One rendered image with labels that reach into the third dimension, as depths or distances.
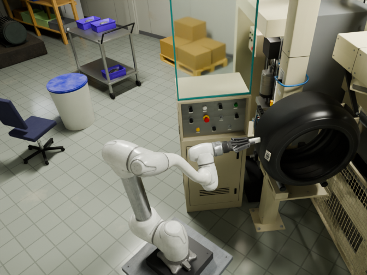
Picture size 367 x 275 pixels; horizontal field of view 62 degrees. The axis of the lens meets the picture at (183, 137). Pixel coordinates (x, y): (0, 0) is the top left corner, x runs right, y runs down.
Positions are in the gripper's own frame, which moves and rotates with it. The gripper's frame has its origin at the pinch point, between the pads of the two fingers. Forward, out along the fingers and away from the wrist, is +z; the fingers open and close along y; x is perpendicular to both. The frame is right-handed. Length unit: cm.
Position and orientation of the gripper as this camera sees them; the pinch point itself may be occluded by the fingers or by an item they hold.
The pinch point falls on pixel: (254, 141)
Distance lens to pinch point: 192.8
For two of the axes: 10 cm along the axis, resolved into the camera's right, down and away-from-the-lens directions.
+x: 2.0, 7.7, 6.1
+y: -0.9, -6.1, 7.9
